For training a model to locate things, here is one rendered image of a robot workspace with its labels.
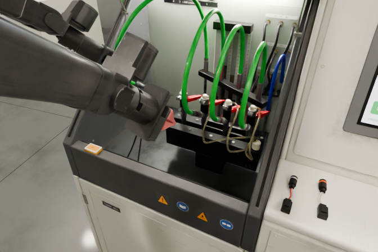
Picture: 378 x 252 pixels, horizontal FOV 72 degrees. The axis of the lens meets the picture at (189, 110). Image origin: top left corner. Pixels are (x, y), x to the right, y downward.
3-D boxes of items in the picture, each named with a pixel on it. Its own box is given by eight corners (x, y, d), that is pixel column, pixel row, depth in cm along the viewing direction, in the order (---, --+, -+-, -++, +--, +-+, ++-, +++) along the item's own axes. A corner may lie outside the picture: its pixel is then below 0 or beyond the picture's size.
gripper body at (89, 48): (107, 47, 80) (84, 32, 76) (113, 50, 71) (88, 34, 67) (96, 65, 80) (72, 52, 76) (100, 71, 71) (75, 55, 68)
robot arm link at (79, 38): (52, 41, 71) (54, 38, 66) (64, 20, 72) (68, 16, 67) (76, 55, 74) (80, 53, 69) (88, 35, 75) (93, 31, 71)
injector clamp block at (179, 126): (167, 156, 103) (165, 125, 95) (179, 142, 111) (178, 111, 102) (252, 185, 91) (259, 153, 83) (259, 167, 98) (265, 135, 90)
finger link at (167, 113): (189, 119, 57) (166, 106, 49) (174, 149, 56) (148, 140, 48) (167, 108, 60) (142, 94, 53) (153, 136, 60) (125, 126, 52)
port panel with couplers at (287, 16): (250, 86, 105) (261, 5, 89) (252, 83, 108) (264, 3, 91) (283, 93, 101) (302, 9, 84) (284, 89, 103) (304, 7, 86)
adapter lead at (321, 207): (326, 221, 63) (329, 215, 62) (316, 217, 64) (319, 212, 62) (325, 184, 72) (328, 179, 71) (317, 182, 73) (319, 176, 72)
